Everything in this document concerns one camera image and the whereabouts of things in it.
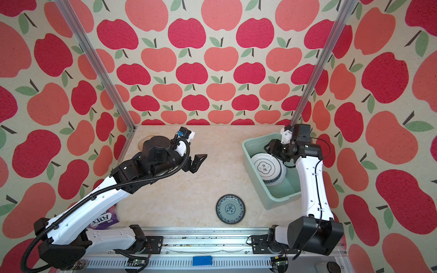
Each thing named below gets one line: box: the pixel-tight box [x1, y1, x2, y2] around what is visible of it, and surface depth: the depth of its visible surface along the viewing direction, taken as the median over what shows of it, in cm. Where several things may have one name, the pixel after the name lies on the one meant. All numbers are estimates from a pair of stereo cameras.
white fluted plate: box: [262, 156, 287, 188], surface depth 91 cm
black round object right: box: [326, 261, 342, 273], surface depth 62 cm
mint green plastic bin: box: [241, 132, 302, 210], surface depth 85 cm
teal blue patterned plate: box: [215, 193, 246, 225], surface depth 86 cm
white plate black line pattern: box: [250, 152, 282, 182], surface depth 95 cm
